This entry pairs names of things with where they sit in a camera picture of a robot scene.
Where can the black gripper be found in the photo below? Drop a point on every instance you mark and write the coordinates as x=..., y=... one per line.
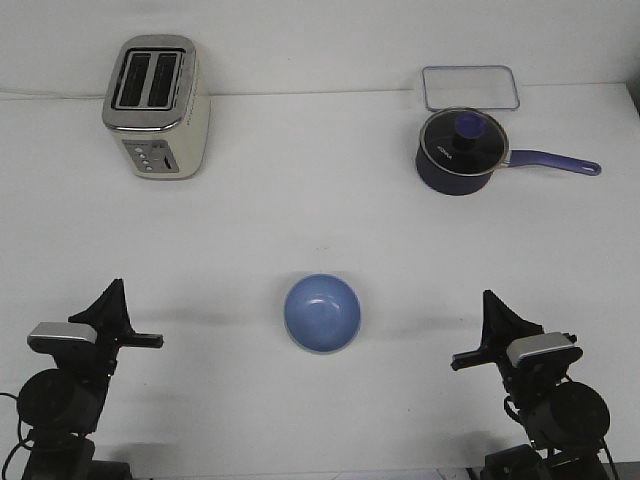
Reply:
x=535, y=376
x=99, y=332

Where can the blue bowl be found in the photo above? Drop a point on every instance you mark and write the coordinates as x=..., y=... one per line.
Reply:
x=322, y=313

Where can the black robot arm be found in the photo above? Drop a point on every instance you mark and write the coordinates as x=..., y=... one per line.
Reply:
x=565, y=421
x=62, y=405

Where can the dark blue saucepan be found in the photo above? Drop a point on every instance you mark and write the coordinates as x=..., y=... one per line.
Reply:
x=458, y=185

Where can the glass pot lid blue knob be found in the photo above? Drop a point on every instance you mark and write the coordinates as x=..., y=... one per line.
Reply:
x=464, y=141

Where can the cream and steel toaster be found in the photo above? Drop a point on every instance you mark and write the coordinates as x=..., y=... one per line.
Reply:
x=157, y=108

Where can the clear rectangular container lid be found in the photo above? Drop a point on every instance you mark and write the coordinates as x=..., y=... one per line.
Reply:
x=482, y=87

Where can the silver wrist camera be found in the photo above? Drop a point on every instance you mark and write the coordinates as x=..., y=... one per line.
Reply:
x=527, y=347
x=56, y=337

